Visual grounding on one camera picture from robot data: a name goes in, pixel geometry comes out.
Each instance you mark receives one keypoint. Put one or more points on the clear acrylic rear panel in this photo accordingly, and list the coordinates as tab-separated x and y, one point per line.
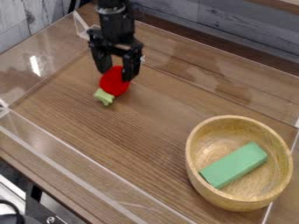
253	85

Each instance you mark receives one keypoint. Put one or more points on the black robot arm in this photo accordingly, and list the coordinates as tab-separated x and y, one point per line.
114	5

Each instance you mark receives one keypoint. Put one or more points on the clear acrylic corner bracket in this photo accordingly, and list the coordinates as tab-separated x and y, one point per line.
81	26

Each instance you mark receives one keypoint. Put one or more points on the clear acrylic front panel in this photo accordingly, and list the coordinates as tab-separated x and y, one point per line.
100	196

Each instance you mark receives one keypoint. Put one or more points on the wooden bowl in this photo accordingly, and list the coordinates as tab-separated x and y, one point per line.
215	138

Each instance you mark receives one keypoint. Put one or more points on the clear acrylic panel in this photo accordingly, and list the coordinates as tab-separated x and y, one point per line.
253	85
100	196

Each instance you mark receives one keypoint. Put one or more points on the red plush strawberry toy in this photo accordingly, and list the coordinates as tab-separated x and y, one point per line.
110	85

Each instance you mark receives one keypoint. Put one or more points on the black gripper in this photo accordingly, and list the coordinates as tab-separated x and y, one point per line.
112	38

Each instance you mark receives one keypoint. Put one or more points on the black metal table bracket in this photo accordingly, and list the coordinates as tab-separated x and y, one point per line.
36	210

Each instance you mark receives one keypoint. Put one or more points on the green rectangular block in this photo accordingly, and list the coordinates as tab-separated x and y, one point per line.
233	165

